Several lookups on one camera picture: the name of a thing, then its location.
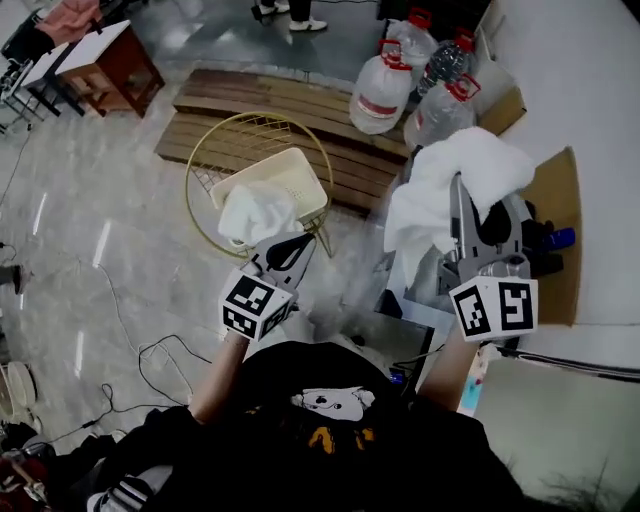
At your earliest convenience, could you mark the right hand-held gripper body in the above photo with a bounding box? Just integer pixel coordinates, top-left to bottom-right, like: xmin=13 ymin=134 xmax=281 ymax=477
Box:
xmin=437 ymin=253 xmax=540 ymax=344

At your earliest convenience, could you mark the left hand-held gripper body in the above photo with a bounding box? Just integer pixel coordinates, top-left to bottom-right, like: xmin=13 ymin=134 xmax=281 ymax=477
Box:
xmin=218 ymin=260 xmax=300 ymax=344

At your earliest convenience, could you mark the white cloths pile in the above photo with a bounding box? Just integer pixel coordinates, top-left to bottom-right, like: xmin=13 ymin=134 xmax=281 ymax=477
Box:
xmin=383 ymin=125 xmax=537 ymax=290

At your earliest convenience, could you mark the cream plastic basket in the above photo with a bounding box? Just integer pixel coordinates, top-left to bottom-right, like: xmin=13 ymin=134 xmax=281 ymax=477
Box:
xmin=209 ymin=146 xmax=330 ymax=226

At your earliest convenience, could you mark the person's left forearm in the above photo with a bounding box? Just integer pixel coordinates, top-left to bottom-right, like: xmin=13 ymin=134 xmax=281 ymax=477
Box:
xmin=188 ymin=330 xmax=252 ymax=426

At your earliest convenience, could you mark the person's right forearm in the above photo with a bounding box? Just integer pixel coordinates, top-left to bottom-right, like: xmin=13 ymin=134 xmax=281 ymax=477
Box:
xmin=416 ymin=327 xmax=484 ymax=415

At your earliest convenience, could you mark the cardboard box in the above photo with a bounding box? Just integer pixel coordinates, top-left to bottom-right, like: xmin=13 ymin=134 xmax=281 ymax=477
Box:
xmin=517 ymin=145 xmax=585 ymax=327

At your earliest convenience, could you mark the black pump bottle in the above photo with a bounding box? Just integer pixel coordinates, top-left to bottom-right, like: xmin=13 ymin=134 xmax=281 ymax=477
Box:
xmin=519 ymin=199 xmax=556 ymax=251

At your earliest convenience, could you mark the blue bottle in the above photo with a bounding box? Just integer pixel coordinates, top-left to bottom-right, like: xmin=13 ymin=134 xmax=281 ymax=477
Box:
xmin=541 ymin=227 xmax=577 ymax=251

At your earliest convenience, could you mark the blue cloth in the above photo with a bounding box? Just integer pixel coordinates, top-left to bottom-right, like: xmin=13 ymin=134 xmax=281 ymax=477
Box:
xmin=457 ymin=372 xmax=485 ymax=417

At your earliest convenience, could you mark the clear water jug red cap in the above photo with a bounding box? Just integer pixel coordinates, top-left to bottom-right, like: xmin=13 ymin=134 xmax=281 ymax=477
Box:
xmin=348 ymin=39 xmax=414 ymax=135
xmin=385 ymin=7 xmax=439 ymax=91
xmin=403 ymin=73 xmax=481 ymax=151

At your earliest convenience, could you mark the small cardboard piece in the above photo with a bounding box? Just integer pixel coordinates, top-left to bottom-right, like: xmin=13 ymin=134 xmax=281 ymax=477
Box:
xmin=473 ymin=84 xmax=528 ymax=137

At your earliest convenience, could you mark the wooden slat platform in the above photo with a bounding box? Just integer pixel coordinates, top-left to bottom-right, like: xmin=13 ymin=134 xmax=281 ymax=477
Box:
xmin=153 ymin=68 xmax=417 ymax=217

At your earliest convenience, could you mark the ribbed water bottle red cap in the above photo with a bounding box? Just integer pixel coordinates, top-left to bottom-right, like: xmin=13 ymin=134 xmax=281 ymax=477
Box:
xmin=417 ymin=28 xmax=476 ymax=96

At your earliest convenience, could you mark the person's black printed shirt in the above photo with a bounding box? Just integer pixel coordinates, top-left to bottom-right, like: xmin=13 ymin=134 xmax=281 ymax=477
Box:
xmin=47 ymin=341 xmax=526 ymax=512

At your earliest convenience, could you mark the person's striped trouser leg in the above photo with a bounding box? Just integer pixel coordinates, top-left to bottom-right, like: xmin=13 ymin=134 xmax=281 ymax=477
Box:
xmin=87 ymin=464 xmax=175 ymax=512

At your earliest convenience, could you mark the red-brown wooden side table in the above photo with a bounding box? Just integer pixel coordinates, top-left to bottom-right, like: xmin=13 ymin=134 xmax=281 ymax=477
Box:
xmin=54 ymin=19 xmax=166 ymax=119

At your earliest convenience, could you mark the white round fan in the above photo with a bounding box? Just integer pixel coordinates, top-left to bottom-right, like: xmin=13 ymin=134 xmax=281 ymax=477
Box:
xmin=0 ymin=360 xmax=39 ymax=426

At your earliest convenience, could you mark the white table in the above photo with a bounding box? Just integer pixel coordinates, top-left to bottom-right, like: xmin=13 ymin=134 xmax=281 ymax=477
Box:
xmin=19 ymin=42 xmax=71 ymax=117

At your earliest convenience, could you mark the dark red bag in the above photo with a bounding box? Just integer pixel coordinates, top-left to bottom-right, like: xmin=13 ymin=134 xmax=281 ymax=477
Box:
xmin=0 ymin=439 xmax=51 ymax=512

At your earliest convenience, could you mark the black floor cable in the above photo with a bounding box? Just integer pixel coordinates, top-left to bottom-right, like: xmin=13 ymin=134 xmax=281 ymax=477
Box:
xmin=44 ymin=332 xmax=214 ymax=445

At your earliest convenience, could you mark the black wall pipe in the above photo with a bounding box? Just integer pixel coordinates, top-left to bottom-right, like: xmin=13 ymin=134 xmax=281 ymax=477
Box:
xmin=497 ymin=345 xmax=640 ymax=385

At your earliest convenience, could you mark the gold wire basket stand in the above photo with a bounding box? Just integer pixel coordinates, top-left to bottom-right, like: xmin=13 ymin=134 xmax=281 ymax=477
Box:
xmin=184 ymin=110 xmax=335 ymax=260

